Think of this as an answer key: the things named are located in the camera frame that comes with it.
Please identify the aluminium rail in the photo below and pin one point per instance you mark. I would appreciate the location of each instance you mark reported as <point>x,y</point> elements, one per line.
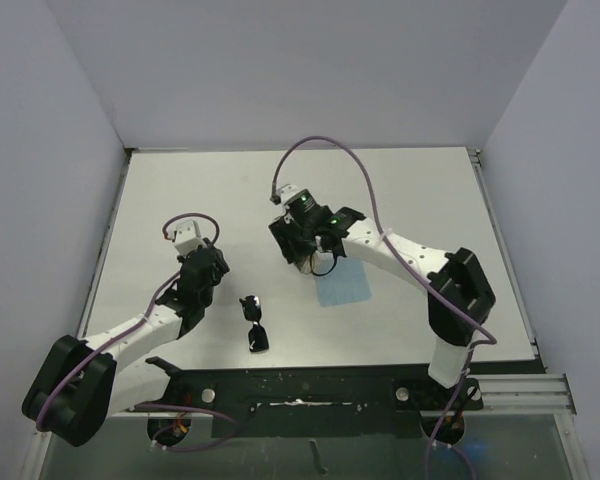
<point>533,393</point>

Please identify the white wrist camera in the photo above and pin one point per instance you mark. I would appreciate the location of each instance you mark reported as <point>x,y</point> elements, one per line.
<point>284,194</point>
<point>187,237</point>

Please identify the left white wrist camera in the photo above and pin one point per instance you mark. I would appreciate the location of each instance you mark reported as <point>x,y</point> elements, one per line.
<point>187,237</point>

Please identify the blue cleaning cloth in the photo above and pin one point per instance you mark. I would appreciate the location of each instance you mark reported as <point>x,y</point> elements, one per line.
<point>346,284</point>

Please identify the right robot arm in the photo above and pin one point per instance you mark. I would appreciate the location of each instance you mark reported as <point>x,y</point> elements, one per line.
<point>459,296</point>

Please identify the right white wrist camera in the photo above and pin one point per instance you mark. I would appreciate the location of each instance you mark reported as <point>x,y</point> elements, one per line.
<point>284,194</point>

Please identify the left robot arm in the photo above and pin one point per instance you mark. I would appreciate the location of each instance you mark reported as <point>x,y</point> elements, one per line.
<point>84,381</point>

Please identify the black sunglasses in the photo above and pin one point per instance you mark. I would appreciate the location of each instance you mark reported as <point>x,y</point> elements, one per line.
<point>257,336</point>

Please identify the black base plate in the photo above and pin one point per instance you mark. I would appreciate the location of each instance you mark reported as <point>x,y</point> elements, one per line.
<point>316,401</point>

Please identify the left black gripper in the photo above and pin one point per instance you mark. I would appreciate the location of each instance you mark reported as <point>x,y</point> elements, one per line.
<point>220,267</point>

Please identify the map print glasses case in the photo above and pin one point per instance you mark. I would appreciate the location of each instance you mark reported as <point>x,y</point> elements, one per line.
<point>317,263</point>

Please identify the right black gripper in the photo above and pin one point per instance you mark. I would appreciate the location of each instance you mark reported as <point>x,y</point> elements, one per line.
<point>284,229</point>

